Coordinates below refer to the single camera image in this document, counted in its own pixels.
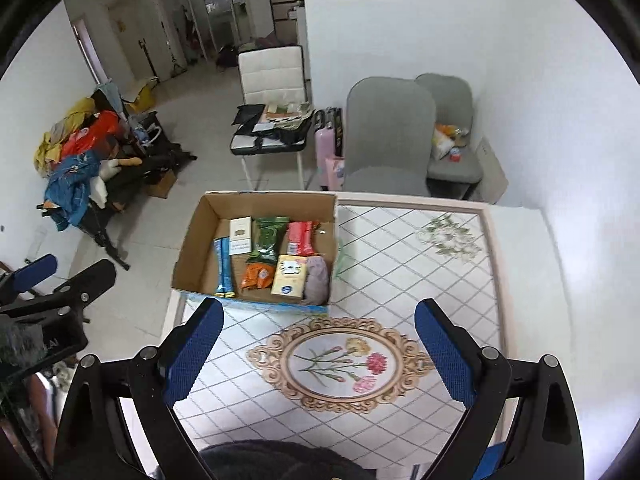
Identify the white snack bag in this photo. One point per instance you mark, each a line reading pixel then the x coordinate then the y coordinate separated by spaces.
pixel 441 145

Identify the small grey chair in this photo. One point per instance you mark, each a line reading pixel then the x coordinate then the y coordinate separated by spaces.
pixel 445 95

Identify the yellow cloth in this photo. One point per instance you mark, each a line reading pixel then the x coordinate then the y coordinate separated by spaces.
pixel 55 135

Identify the orange yellow packet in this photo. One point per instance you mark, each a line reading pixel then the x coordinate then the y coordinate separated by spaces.
pixel 450 131

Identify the cream plush toy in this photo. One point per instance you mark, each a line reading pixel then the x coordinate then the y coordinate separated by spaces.
pixel 112 170

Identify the yellow bag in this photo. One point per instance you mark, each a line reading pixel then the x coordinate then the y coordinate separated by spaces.
pixel 145 95

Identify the blue long tube packet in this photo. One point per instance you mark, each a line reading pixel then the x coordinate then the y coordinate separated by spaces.
pixel 223 265

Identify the dark floor bag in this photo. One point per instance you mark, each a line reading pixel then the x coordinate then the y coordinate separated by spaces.
pixel 227 56

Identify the red cloth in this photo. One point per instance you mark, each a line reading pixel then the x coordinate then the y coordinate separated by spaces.
pixel 92 132

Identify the large grey chair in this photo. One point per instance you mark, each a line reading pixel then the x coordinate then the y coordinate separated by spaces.
pixel 390 120

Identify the patterned dining table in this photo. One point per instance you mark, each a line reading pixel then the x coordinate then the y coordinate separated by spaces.
pixel 400 270

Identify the red can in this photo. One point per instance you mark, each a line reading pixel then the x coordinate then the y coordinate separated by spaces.
pixel 455 155

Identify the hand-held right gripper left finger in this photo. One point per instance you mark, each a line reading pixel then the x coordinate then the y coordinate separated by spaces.
pixel 192 355

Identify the white packet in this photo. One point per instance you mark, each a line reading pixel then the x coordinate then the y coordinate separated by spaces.
pixel 240 232

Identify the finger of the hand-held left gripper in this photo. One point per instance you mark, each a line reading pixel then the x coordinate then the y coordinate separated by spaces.
pixel 35 270
pixel 90 280

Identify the stack of papers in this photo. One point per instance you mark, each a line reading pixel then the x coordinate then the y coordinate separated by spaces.
pixel 287 111

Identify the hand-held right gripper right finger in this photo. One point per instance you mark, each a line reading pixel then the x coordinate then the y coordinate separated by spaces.
pixel 445 355

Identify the black metal rack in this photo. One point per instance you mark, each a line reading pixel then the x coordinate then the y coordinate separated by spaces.
pixel 112 245

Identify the purple cloth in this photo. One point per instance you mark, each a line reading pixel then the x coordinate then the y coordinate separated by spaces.
pixel 317 277

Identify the blue cloth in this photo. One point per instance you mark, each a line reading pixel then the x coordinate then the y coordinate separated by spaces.
pixel 70 185

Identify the orange snack packet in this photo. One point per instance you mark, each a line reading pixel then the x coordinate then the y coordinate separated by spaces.
pixel 257 275

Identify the pink gift bag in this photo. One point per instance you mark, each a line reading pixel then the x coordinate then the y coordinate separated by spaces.
pixel 335 172

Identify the white padded chair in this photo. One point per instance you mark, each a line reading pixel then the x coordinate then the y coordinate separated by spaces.
pixel 272 72

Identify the person's dark fleece clothing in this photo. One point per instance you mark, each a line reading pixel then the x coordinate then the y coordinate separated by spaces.
pixel 285 462

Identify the pink suitcase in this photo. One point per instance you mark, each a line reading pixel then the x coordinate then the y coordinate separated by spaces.
pixel 325 147

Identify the small cardboard box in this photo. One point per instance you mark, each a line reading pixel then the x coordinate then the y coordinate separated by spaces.
pixel 162 185

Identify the red snack packet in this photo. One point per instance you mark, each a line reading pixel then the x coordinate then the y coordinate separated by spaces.
pixel 300 237

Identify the black folder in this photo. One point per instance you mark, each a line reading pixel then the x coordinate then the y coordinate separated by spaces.
pixel 248 117

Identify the white yellow tissue pack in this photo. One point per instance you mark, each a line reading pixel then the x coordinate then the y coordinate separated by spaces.
pixel 290 272

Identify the dark green snack packet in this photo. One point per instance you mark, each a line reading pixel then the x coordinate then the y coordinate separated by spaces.
pixel 270 240

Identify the black bag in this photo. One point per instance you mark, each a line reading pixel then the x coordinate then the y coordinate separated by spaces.
pixel 285 135

